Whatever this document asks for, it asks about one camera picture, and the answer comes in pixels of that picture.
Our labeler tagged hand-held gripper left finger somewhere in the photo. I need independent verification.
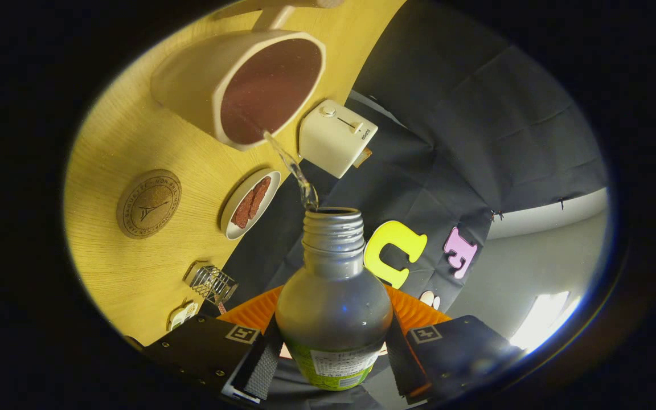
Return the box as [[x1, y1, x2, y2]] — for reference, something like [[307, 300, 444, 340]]
[[134, 285, 284, 404]]

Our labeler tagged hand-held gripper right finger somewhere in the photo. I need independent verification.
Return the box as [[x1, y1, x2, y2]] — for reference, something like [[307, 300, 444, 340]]
[[384, 285, 525, 402]]

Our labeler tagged silver juice bottle green label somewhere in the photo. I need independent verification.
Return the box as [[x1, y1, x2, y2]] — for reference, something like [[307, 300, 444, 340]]
[[275, 207, 394, 391]]

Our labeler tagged round cork coaster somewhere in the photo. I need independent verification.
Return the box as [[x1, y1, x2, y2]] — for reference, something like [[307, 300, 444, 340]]
[[116, 169, 182, 240]]

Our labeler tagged clear juice stream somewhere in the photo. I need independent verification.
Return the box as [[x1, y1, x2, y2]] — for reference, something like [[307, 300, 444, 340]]
[[264, 131, 320, 211]]

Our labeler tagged cream cup with wooden handle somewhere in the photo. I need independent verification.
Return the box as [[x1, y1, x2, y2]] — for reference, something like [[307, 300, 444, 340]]
[[150, 0, 346, 151]]

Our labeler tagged white divided dish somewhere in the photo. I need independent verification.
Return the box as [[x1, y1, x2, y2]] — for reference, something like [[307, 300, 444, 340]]
[[167, 301, 199, 332]]

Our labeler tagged small white plate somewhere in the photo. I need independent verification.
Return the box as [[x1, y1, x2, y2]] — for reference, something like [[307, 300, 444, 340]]
[[220, 169, 282, 240]]

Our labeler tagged reddish brown cookie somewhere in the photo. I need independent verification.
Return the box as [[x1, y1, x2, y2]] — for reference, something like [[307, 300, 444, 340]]
[[231, 191, 256, 229], [250, 175, 272, 220]]

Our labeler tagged wooden table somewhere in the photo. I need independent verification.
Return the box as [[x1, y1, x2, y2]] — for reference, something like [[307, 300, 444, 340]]
[[63, 0, 408, 348]]

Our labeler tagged cream toaster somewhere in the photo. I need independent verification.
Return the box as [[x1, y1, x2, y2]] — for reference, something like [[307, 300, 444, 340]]
[[298, 99, 379, 179]]

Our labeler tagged metal wire basket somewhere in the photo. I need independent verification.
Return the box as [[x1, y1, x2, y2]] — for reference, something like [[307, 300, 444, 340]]
[[183, 261, 239, 308]]

